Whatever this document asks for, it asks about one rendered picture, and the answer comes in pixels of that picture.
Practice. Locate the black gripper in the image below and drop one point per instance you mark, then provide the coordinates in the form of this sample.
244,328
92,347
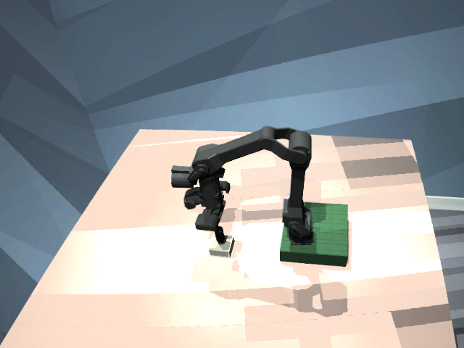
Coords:
214,203

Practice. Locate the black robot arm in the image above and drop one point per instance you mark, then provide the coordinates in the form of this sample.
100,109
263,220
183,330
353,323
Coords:
209,159

